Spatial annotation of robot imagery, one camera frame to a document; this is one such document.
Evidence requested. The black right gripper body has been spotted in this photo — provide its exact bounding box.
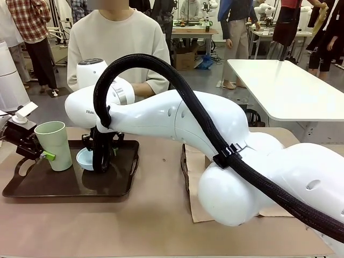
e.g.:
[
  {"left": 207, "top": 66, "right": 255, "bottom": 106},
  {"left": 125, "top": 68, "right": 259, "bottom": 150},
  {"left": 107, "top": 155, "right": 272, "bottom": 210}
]
[{"left": 89, "top": 128, "right": 125, "bottom": 142}]

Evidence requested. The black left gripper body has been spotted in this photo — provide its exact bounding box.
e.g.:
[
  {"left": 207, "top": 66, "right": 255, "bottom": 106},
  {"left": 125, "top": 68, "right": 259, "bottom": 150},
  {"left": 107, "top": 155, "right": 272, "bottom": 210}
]
[{"left": 6, "top": 119, "right": 41, "bottom": 152}]

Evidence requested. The pale green cup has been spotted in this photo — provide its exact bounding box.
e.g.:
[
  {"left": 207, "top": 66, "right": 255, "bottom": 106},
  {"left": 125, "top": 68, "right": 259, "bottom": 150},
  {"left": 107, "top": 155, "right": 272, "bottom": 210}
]
[{"left": 34, "top": 121, "right": 73, "bottom": 172}]

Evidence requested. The light blue bowl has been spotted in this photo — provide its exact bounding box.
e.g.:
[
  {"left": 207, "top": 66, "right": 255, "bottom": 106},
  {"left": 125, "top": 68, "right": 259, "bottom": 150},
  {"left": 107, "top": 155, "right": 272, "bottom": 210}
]
[{"left": 76, "top": 149, "right": 95, "bottom": 171}]

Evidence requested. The beige cloth mat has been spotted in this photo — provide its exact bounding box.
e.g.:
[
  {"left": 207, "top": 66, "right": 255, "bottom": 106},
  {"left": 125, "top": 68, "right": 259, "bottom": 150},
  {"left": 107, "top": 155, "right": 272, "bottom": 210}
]
[{"left": 184, "top": 145, "right": 296, "bottom": 224}]

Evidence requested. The dark brown tray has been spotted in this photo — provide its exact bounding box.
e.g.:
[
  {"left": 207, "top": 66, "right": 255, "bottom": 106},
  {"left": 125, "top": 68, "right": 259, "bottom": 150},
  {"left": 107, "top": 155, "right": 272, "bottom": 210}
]
[
  {"left": 2, "top": 139, "right": 140, "bottom": 199},
  {"left": 180, "top": 143, "right": 190, "bottom": 195}
]

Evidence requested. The person's left hand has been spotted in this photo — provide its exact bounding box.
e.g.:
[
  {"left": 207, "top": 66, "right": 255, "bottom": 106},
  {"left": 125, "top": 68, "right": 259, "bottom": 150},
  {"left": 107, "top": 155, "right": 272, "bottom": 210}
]
[{"left": 132, "top": 82, "right": 157, "bottom": 98}]

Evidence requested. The white cylindrical appliance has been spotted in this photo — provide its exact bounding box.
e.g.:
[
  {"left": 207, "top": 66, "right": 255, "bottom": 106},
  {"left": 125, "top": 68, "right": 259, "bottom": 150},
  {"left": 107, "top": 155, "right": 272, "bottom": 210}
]
[{"left": 0, "top": 39, "right": 31, "bottom": 111}]

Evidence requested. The person in beige sweatshirt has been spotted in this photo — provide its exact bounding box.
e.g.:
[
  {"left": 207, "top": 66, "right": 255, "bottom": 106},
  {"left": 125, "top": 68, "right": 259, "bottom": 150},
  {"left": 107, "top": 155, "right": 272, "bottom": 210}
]
[{"left": 66, "top": 2, "right": 172, "bottom": 94}]

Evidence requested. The person in red plaid shirt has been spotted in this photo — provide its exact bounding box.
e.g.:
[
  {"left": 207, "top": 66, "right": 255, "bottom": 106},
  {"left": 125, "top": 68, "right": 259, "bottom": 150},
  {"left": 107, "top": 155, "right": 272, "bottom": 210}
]
[{"left": 5, "top": 0, "right": 59, "bottom": 94}]

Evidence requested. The cardboard box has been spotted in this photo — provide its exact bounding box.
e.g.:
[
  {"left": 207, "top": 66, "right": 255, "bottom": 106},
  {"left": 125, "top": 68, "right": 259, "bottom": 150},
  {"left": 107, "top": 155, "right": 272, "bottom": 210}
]
[{"left": 173, "top": 45, "right": 200, "bottom": 71}]

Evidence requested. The person in dark outfit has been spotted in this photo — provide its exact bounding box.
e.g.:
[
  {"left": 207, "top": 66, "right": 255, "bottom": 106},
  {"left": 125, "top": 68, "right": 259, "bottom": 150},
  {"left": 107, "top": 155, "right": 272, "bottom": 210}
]
[{"left": 149, "top": 0, "right": 176, "bottom": 56}]

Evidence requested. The wooden background desk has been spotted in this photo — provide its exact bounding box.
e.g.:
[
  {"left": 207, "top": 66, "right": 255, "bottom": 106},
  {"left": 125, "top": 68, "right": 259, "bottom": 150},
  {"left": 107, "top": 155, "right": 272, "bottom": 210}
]
[{"left": 170, "top": 24, "right": 219, "bottom": 59}]

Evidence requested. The person in blue plaid shirt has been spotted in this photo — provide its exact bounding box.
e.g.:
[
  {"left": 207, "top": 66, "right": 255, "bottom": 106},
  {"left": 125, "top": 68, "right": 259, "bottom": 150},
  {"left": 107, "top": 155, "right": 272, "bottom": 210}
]
[{"left": 70, "top": 0, "right": 92, "bottom": 25}]

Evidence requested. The person with blue sleeves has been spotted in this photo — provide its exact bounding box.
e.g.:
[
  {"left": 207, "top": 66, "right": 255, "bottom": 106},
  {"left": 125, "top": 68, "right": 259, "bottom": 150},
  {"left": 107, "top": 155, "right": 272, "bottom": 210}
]
[{"left": 217, "top": 0, "right": 261, "bottom": 90}]

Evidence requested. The white background table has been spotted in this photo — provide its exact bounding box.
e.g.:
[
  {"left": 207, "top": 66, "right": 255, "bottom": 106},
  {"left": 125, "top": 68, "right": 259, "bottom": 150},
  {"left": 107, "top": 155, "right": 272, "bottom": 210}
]
[{"left": 226, "top": 59, "right": 344, "bottom": 122}]

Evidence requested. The person in dark apron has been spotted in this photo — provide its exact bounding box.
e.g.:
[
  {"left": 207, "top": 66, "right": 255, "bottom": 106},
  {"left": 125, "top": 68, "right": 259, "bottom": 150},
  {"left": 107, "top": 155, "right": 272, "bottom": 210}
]
[{"left": 270, "top": 0, "right": 304, "bottom": 59}]

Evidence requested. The person in black clothes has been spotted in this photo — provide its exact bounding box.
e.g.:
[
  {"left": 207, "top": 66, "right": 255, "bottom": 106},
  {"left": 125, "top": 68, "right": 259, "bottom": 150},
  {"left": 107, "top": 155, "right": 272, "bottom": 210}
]
[{"left": 305, "top": 0, "right": 344, "bottom": 80}]

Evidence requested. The beige hanging cloth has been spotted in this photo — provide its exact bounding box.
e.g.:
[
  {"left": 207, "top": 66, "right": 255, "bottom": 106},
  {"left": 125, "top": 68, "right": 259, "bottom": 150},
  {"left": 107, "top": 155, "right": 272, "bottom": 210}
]
[{"left": 312, "top": 2, "right": 329, "bottom": 35}]

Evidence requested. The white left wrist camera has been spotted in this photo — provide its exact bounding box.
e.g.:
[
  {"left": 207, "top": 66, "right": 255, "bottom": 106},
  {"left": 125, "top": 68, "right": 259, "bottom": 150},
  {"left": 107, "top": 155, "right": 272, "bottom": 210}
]
[{"left": 14, "top": 102, "right": 39, "bottom": 125}]

